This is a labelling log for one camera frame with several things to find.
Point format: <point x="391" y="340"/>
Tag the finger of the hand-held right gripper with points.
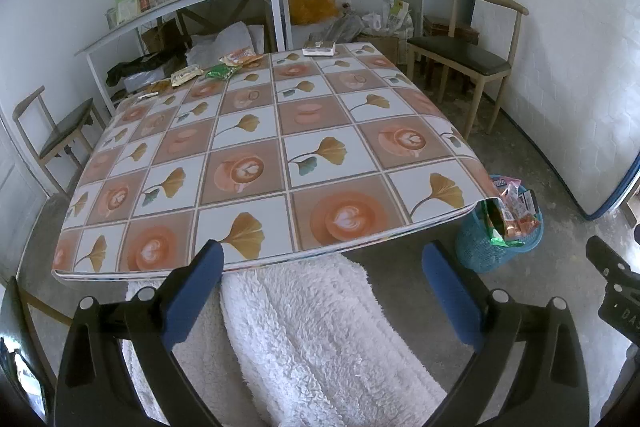
<point x="622" y="302"/>

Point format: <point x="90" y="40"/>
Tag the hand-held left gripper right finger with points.
<point x="455" y="294"/>

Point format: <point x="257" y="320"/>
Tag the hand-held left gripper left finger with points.
<point x="192" y="294"/>

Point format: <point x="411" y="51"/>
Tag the blue plastic basket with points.
<point x="480" y="252"/>

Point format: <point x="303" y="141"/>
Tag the green foil wrapper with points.
<point x="500" y="234"/>

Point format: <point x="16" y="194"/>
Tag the purple blue snack bag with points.
<point x="502" y="184"/>

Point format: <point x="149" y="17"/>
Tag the green snack packet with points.
<point x="221" y="72"/>

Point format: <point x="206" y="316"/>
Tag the box with shiny lid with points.
<point x="319" y="49"/>

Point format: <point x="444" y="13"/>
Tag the person's left leg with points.
<point x="217" y="357"/>

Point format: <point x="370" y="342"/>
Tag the patterned tablecloth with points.
<point x="250" y="167"/>

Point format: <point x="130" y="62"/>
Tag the colourful printed bag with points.
<point x="17" y="372"/>

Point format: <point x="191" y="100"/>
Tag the wooden chair dark seat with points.
<point x="65" y="132"/>
<point x="465" y="54"/>

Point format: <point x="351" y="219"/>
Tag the yellow snack packet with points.
<point x="186" y="76"/>

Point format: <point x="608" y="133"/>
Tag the black cloth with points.
<point x="145" y="68"/>

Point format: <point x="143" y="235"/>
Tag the small orange snack packet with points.
<point x="241" y="57"/>

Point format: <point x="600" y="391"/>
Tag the white sack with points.
<point x="225" y="44"/>

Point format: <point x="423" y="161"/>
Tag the cardboard box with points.
<point x="160" y="38"/>
<point x="377" y="48"/>

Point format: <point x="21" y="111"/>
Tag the white mattress blue edge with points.
<point x="560" y="47"/>

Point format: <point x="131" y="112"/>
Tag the small wooden stool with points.
<point x="450" y="29"/>

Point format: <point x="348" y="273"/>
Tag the white plastic bags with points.
<point x="390" y="17"/>

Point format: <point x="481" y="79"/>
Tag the glass jar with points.
<point x="111" y="19"/>

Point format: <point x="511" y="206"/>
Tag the clear crumpled plastic bag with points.
<point x="344" y="28"/>

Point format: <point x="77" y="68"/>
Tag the green white package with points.
<point x="128" y="7"/>

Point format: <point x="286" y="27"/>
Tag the yellow plastic bag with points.
<point x="312" y="7"/>

